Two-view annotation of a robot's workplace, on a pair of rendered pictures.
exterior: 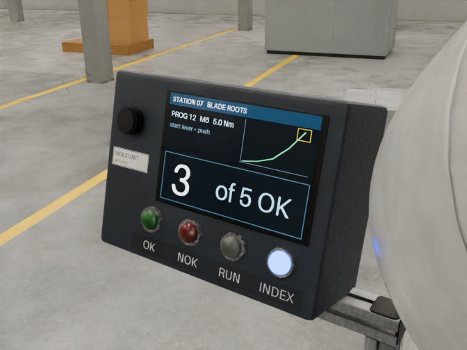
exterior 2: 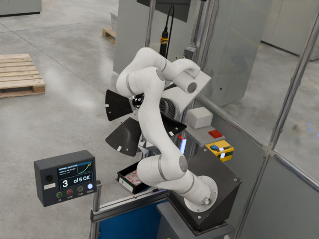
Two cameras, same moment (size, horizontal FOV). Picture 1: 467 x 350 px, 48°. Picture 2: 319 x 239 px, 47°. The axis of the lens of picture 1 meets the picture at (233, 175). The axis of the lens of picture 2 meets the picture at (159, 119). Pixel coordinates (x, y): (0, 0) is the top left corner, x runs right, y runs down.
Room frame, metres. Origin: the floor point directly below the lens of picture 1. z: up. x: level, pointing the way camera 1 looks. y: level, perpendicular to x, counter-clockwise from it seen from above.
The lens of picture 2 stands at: (-0.29, 1.11, 2.32)
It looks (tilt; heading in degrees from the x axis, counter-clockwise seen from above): 31 degrees down; 289
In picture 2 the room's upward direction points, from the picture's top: 10 degrees clockwise
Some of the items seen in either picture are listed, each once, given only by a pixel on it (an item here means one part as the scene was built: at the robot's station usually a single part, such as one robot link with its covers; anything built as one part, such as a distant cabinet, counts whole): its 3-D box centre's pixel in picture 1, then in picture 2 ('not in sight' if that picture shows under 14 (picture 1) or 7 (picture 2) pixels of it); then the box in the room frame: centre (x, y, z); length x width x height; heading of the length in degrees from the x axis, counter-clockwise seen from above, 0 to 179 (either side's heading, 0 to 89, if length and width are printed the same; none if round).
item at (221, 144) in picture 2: not in sight; (218, 152); (-0.05, -0.83, 1.02); 0.16 x 0.10 x 0.11; 56
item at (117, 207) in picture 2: not in sight; (161, 193); (0.17, -0.50, 0.82); 0.90 x 0.04 x 0.08; 56
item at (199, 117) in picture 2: not in sight; (198, 116); (0.24, -1.37, 0.92); 0.17 x 0.16 x 0.11; 56
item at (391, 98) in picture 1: (370, 120); not in sight; (3.50, -0.95, 0.31); 0.60 x 0.42 x 0.33; 165
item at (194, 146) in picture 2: not in sight; (188, 172); (0.20, -1.30, 0.42); 0.04 x 0.04 x 0.83; 56
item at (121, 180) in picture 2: not in sight; (138, 176); (0.35, -0.53, 0.85); 0.22 x 0.17 x 0.07; 71
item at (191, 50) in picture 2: not in sight; (190, 52); (0.42, -1.41, 1.39); 0.10 x 0.07 x 0.09; 91
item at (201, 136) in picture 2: not in sight; (199, 129); (0.20, -1.30, 0.85); 0.36 x 0.24 x 0.03; 146
